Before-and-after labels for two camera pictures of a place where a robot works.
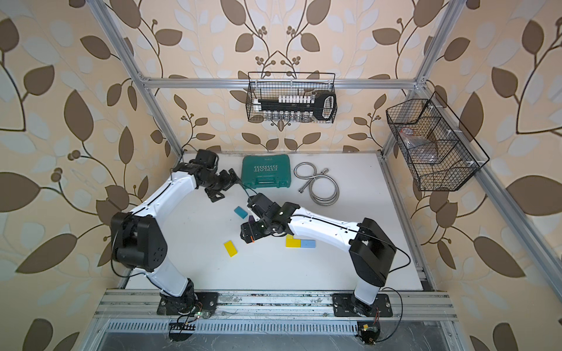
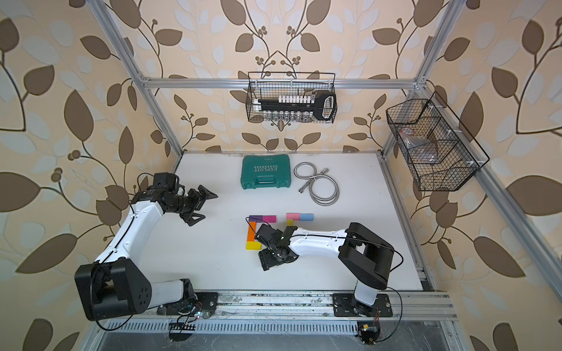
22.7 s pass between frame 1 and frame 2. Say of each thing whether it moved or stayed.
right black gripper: moved
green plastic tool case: stayed
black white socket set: stayed
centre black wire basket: stayed
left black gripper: moved
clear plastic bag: stayed
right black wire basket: stayed
